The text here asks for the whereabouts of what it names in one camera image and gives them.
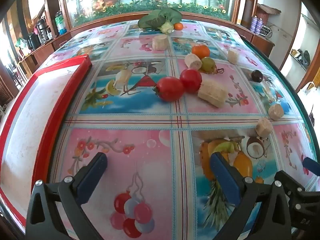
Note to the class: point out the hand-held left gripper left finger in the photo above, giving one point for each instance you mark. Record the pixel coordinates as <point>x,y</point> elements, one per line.
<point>93,176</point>

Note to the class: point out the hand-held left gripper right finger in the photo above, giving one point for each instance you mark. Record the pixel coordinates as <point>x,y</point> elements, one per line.
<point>225,180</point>

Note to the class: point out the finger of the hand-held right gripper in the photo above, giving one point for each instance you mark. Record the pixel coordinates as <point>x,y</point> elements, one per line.
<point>303,205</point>
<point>311,165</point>

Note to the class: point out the red tray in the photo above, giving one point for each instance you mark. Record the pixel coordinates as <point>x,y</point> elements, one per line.
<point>25,130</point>

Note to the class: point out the dark purple plum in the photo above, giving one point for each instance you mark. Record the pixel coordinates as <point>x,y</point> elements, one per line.
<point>257,76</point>

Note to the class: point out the red tomato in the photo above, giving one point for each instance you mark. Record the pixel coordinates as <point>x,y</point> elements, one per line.
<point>170,89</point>
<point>190,80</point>

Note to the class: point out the printed tablecloth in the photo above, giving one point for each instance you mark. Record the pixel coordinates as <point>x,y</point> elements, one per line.
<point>140,122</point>

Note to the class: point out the brown fruit stem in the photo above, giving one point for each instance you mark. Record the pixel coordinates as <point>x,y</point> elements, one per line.
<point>220,70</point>

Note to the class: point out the large orange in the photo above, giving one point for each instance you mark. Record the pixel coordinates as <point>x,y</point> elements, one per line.
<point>201,51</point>

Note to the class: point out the wooden side cabinet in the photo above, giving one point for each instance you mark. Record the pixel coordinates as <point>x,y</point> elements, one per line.
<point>260,43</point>

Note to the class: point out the wooden sideboard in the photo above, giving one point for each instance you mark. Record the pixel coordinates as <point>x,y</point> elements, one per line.
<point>42,52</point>

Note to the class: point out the black thermos jug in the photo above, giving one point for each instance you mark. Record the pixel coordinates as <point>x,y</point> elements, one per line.
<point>32,41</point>

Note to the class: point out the purple bottle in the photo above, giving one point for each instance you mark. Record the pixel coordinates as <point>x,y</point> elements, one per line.
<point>254,24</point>
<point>260,25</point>

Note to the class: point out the silver thermos jug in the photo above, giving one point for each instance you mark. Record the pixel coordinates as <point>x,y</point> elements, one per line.
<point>42,30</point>

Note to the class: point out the green plastic bottle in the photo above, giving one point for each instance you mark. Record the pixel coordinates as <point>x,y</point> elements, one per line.
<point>60,23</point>

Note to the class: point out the wicker basket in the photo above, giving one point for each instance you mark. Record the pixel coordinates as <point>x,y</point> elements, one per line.
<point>265,12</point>

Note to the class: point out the small orange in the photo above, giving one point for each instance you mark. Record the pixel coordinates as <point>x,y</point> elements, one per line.
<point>178,26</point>

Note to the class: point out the green broccoli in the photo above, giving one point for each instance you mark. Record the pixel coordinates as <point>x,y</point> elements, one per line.
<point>160,18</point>

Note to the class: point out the artificial flower planter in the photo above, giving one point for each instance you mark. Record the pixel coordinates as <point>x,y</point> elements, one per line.
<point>150,7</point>

